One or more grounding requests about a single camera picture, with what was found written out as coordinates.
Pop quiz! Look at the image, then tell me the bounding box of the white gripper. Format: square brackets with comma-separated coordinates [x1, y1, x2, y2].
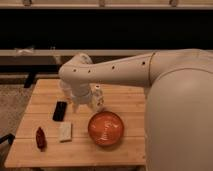
[71, 84, 95, 113]

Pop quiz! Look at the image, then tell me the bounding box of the orange ceramic bowl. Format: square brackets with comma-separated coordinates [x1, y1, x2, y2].
[88, 111, 124, 147]

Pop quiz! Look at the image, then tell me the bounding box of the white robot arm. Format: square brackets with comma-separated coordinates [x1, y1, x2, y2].
[59, 49, 213, 171]

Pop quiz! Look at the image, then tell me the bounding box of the white patterned small bottle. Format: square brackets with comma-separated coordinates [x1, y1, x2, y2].
[93, 85, 104, 112]

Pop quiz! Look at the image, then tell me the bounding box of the clear plastic cup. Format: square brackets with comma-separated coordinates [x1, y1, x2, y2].
[59, 81, 71, 99]

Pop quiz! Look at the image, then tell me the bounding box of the black rectangular box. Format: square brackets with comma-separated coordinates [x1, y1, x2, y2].
[53, 101, 67, 121]

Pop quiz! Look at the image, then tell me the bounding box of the white rectangular sponge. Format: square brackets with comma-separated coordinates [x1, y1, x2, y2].
[59, 122, 72, 142]

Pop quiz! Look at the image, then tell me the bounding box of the wooden table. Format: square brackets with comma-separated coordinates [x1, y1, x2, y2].
[5, 79, 145, 168]

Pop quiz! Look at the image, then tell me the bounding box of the dark red chili pepper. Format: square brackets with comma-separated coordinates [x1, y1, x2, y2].
[36, 127, 47, 151]

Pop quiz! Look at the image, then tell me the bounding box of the black clamp at left edge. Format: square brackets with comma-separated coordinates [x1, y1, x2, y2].
[0, 134, 15, 144]

